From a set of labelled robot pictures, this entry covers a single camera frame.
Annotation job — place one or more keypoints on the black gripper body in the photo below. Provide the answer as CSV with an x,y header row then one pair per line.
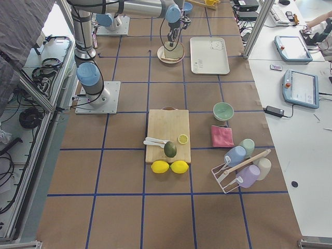
x,y
174,26

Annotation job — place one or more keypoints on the white bread slice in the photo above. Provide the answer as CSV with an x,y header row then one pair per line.
x,y
177,52

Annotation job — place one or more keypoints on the bread slice on plate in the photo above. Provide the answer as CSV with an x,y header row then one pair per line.
x,y
169,60

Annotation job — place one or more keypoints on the cream round plate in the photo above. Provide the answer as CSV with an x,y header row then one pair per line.
x,y
161,50

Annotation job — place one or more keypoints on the blue bowl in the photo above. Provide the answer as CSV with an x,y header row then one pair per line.
x,y
187,8

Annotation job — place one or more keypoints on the wooden rack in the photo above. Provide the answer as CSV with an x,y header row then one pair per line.
x,y
202,3

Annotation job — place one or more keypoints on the cream bear tray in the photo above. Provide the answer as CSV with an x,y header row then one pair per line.
x,y
209,56

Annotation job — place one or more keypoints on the wooden cutting board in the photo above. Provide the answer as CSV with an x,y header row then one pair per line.
x,y
168,125

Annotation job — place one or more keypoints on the green bowl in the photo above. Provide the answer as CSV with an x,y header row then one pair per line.
x,y
223,111

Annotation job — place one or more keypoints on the lemon slice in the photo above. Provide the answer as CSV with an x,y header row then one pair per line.
x,y
183,139

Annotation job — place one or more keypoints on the white plastic spoon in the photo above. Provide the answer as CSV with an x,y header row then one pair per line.
x,y
145,142

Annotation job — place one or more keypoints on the pink cloth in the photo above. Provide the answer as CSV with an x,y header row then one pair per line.
x,y
221,136

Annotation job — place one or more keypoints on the green avocado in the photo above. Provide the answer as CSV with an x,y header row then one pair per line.
x,y
170,149

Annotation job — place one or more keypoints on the far teach pendant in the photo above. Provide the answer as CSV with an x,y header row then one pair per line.
x,y
292,49

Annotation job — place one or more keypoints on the teach pendant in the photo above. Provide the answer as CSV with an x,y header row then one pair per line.
x,y
301,88
292,49

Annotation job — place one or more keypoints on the black power adapter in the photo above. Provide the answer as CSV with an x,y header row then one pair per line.
x,y
277,112

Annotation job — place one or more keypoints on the left yellow lemon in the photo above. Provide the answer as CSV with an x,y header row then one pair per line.
x,y
159,166

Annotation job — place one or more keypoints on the yellow lemon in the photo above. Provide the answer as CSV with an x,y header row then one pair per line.
x,y
179,167
159,166

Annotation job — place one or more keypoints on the right yellow lemon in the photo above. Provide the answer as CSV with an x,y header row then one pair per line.
x,y
179,167

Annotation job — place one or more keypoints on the green cup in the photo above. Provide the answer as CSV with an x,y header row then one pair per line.
x,y
249,146

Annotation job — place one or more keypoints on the blue cup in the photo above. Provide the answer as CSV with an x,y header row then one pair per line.
x,y
234,156

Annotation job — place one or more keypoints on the near teach pendant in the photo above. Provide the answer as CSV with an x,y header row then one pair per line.
x,y
301,88

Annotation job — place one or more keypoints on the purple cup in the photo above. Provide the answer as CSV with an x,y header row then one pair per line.
x,y
248,176

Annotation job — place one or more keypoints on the beige cup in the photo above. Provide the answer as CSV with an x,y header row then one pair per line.
x,y
264,166

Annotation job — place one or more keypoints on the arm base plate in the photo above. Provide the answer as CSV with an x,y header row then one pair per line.
x,y
106,103
122,31

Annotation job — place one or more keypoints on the aluminium frame post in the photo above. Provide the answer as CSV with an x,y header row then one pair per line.
x,y
262,16

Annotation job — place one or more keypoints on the white wire cup rack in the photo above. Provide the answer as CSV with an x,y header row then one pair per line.
x,y
226,180

